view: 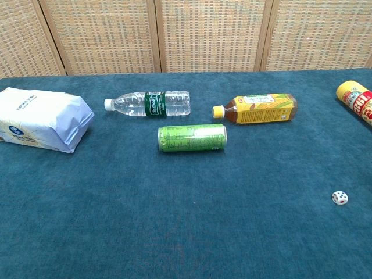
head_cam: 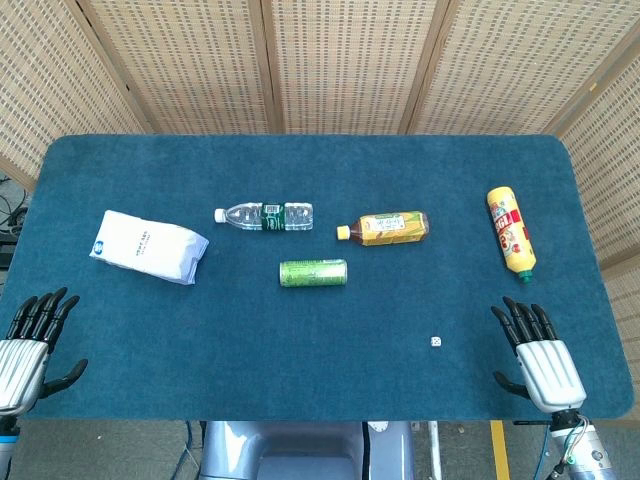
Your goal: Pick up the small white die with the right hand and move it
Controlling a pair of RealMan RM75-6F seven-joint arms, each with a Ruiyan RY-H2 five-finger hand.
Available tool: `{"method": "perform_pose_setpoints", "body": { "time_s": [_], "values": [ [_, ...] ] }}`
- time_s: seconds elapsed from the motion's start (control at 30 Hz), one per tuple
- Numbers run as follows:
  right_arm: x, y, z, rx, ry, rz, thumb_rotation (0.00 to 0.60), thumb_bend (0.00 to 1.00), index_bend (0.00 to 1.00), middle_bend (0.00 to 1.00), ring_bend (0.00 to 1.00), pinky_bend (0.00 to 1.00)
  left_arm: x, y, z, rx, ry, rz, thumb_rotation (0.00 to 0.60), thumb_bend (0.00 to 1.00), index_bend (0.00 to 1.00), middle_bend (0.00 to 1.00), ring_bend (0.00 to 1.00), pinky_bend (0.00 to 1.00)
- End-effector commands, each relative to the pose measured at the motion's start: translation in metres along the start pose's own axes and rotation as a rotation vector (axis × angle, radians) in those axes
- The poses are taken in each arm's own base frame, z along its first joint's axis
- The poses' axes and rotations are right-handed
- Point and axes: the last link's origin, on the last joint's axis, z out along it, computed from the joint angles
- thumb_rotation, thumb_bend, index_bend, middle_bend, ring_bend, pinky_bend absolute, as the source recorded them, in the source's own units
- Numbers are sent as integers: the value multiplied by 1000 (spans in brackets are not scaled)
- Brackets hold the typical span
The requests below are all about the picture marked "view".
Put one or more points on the white die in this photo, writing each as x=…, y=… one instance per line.
x=339, y=198

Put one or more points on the green drink can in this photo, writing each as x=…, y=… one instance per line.
x=191, y=137

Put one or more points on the teal blue table mat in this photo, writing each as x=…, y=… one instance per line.
x=186, y=189

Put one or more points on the clear water bottle green label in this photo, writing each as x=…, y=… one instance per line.
x=151, y=104

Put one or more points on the yellow label tea bottle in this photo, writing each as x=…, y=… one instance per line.
x=261, y=109

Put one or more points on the woven bamboo folding screen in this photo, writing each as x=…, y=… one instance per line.
x=186, y=35

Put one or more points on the white paper bag package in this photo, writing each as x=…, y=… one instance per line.
x=40, y=116

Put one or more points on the yellow squeeze sauce bottle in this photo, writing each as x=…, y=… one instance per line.
x=356, y=100

